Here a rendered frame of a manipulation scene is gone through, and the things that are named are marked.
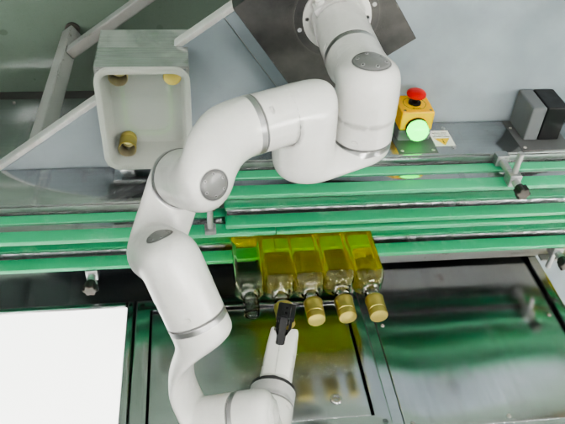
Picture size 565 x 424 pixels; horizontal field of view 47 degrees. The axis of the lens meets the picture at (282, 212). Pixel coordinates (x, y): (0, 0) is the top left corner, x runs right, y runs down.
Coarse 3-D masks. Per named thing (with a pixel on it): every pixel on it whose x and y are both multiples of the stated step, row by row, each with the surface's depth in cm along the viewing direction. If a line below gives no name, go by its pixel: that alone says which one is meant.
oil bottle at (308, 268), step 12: (288, 240) 131; (300, 240) 131; (312, 240) 131; (300, 252) 128; (312, 252) 128; (300, 264) 125; (312, 264) 126; (300, 276) 123; (312, 276) 123; (324, 276) 124; (300, 288) 123
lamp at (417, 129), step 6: (414, 120) 133; (420, 120) 133; (408, 126) 133; (414, 126) 132; (420, 126) 132; (426, 126) 132; (408, 132) 133; (414, 132) 132; (420, 132) 132; (426, 132) 133; (414, 138) 133; (420, 138) 133
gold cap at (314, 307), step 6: (306, 300) 120; (312, 300) 120; (318, 300) 120; (306, 306) 120; (312, 306) 119; (318, 306) 119; (306, 312) 119; (312, 312) 118; (318, 312) 118; (324, 312) 119; (312, 318) 118; (318, 318) 118; (324, 318) 118; (312, 324) 119; (318, 324) 119
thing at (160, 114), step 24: (120, 72) 117; (144, 72) 118; (168, 72) 118; (96, 96) 120; (120, 96) 128; (144, 96) 129; (168, 96) 129; (120, 120) 132; (144, 120) 132; (168, 120) 133; (144, 144) 135; (168, 144) 136; (120, 168) 131; (144, 168) 131
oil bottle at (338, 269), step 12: (324, 240) 131; (336, 240) 131; (324, 252) 128; (336, 252) 128; (348, 252) 128; (324, 264) 126; (336, 264) 125; (348, 264) 126; (336, 276) 123; (348, 276) 124; (324, 288) 127
